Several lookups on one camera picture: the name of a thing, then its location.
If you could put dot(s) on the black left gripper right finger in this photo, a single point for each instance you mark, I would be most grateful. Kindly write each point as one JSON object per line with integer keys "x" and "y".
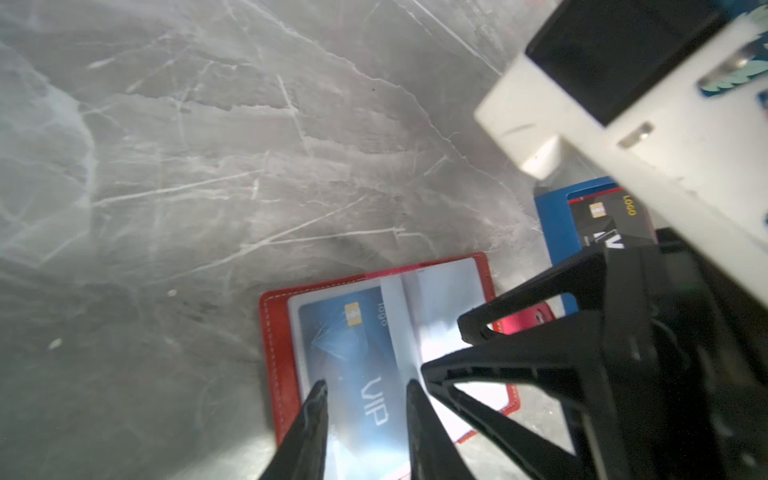
{"x": 432, "y": 453}

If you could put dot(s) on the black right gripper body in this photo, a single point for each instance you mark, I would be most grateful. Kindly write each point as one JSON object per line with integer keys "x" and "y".
{"x": 683, "y": 355}

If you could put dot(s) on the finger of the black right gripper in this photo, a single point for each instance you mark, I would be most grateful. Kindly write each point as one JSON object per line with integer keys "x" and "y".
{"x": 561, "y": 358}
{"x": 540, "y": 300}

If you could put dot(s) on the blue VIP card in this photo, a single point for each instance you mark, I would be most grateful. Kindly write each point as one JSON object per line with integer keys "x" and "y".
{"x": 342, "y": 337}

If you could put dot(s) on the blue card stand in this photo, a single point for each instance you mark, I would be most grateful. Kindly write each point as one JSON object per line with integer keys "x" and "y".
{"x": 557, "y": 223}

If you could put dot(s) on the red leather card holder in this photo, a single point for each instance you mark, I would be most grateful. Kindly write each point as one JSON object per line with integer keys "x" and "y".
{"x": 423, "y": 304}

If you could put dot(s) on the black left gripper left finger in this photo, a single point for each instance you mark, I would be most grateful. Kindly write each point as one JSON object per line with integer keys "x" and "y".
{"x": 303, "y": 452}

